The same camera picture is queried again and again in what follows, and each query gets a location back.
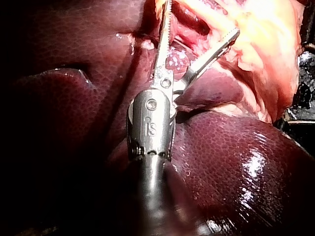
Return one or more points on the pale fatty tissue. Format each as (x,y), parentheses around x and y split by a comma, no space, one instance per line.
(270,93)

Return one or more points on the dark red liver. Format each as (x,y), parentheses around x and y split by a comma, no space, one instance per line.
(221,152)

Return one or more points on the left arm instrument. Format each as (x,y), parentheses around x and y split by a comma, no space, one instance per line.
(152,123)

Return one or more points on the left arm instrument jaw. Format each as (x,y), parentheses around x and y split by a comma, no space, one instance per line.
(162,61)
(209,55)

